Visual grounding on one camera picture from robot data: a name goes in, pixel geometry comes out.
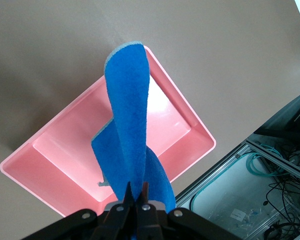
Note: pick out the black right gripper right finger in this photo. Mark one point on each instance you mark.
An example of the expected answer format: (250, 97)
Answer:
(165, 227)

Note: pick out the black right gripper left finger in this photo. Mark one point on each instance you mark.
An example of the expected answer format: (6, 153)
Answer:
(110, 225)

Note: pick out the blue microfibre cloth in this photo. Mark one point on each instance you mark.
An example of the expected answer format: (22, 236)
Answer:
(130, 100)

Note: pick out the pink plastic bin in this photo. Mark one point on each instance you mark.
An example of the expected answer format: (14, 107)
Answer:
(65, 160)

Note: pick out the dark black panel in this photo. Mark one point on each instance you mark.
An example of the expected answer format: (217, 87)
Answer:
(285, 120)

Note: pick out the aluminium table frame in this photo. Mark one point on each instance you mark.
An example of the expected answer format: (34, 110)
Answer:
(210, 172)

